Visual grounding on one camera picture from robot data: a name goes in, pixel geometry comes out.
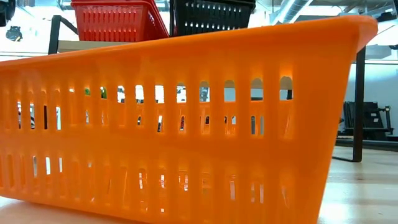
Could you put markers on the wooden shelf black metal legs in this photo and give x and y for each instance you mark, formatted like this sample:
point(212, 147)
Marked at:
point(359, 109)

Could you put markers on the black plastic basket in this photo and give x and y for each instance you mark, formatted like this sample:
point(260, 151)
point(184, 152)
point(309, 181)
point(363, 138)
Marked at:
point(217, 31)

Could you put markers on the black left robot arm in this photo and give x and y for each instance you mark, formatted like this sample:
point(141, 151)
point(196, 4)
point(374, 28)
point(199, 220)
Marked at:
point(6, 12)

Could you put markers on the red plastic basket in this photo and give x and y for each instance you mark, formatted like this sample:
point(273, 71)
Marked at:
point(109, 25)

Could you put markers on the orange plastic basket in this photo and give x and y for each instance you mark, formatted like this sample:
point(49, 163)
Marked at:
point(186, 62)

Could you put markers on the silver ventilation duct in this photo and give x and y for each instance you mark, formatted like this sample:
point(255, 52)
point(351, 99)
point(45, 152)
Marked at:
point(292, 11)

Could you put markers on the black equipment rack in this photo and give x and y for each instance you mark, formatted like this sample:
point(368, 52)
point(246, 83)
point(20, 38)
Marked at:
point(373, 118)

